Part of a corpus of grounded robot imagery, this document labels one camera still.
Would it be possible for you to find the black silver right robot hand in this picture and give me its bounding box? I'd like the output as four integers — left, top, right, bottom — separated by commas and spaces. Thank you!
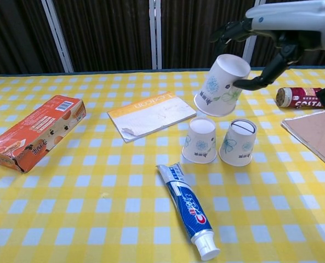
209, 0, 325, 93

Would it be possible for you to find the white paper cup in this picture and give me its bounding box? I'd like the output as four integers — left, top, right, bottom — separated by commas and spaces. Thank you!
181, 117, 218, 165
193, 54, 252, 118
219, 118, 258, 167

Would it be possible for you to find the yellow checkered tablecloth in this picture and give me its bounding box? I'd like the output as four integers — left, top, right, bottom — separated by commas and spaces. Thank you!
0, 67, 325, 263

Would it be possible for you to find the red Costa drink bottle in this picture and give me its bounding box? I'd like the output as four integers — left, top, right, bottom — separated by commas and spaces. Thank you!
276, 87, 325, 110

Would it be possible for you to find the brown spiral notebook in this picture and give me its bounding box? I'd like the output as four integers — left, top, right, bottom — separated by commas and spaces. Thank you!
281, 106, 325, 167

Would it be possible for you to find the yellow white Lexicon notepad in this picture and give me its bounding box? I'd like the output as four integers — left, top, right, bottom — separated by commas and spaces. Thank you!
107, 92, 197, 144

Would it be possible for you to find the blue white toothpaste tube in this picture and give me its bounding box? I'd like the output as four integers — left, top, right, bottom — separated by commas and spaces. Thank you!
156, 162, 221, 262

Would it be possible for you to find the orange cardboard snack box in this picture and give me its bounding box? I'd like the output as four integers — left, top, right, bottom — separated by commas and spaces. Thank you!
0, 94, 87, 174

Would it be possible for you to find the white partition frame post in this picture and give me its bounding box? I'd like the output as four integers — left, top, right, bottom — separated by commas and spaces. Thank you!
149, 0, 163, 70
240, 0, 267, 68
41, 0, 75, 73

